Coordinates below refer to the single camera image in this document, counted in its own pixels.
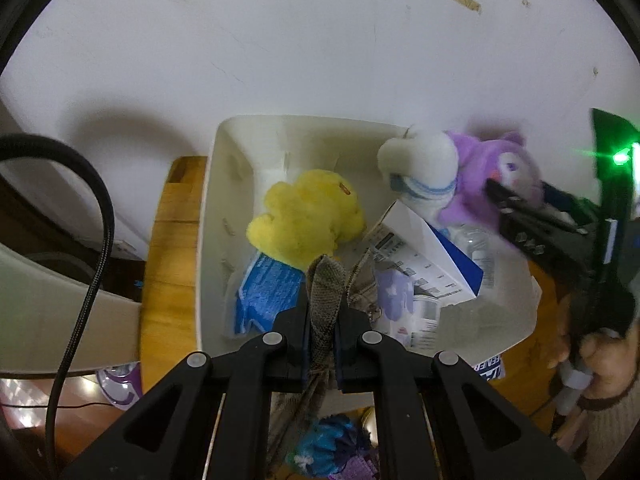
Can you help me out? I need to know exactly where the white dog plush toy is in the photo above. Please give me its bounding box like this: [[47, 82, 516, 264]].
[[376, 127, 460, 218]]

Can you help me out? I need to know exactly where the thick black braided cable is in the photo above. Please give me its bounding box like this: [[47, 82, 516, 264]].
[[0, 132, 117, 466]]

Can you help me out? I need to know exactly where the purple knitted item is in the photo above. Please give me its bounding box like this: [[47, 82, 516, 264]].
[[340, 452, 383, 480]]

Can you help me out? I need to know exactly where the blue fluffy toy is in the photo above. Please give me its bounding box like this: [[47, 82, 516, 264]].
[[290, 415, 373, 478]]

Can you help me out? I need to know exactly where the thin black cable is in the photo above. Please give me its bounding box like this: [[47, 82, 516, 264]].
[[0, 391, 118, 411]]

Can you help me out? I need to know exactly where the white plastic chair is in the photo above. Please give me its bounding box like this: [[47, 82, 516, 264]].
[[0, 242, 143, 378]]

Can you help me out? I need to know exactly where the purple white plastic item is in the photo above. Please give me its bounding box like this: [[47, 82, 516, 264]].
[[95, 365, 143, 411]]

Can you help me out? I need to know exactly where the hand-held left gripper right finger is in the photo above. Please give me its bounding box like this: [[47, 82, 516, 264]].
[[334, 305, 583, 480]]

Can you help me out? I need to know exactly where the yellow chick plush toy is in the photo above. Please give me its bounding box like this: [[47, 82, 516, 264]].
[[246, 169, 367, 270]]

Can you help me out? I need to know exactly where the white plastic storage bin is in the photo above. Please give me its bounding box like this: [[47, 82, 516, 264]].
[[196, 115, 543, 398]]

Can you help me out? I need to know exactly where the person's right hand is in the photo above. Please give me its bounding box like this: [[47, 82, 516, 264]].
[[547, 297, 640, 397]]

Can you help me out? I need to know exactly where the blue plastic packet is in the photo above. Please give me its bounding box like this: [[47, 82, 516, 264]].
[[232, 252, 308, 336]]

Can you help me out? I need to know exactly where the navy snack packet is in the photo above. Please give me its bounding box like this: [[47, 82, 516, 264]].
[[470, 352, 508, 383]]

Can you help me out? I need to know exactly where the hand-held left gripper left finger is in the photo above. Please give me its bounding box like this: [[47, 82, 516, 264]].
[[59, 285, 313, 480]]

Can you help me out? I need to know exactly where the purple plush toy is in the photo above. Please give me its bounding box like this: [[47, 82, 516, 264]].
[[437, 130, 546, 226]]

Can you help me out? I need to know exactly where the person's right forearm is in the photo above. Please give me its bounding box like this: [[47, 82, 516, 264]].
[[552, 375, 640, 480]]

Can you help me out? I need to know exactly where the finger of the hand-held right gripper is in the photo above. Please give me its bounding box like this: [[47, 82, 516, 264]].
[[500, 212, 576, 266], [481, 179, 586, 235]]

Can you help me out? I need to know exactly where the white printed cardboard box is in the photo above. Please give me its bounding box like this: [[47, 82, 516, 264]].
[[362, 200, 486, 301]]

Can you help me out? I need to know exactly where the small clear bottle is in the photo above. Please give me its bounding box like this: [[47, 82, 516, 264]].
[[447, 225, 496, 291]]

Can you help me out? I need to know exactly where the plaid fabric bow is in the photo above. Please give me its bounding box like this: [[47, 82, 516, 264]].
[[272, 255, 383, 466]]

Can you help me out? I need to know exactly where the snowflake print carton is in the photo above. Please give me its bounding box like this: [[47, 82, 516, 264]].
[[372, 266, 442, 350]]

